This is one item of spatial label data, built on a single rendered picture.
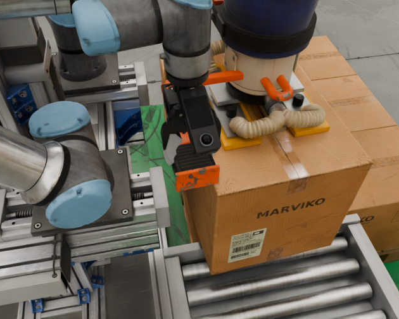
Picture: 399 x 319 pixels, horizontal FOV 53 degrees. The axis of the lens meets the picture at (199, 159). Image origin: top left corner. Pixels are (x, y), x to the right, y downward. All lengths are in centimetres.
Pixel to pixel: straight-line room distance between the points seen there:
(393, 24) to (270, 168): 322
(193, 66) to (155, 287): 123
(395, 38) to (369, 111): 186
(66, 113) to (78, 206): 20
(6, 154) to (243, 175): 52
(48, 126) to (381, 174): 135
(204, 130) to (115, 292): 120
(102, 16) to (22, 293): 67
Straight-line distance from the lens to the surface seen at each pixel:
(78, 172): 71
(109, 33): 56
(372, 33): 387
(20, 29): 98
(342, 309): 147
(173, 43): 60
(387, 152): 188
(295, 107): 110
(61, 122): 80
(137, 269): 178
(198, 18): 58
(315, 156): 102
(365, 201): 166
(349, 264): 148
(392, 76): 337
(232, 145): 98
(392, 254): 214
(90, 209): 74
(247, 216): 101
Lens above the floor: 178
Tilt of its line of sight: 48 degrees down
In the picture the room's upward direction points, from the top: straight up
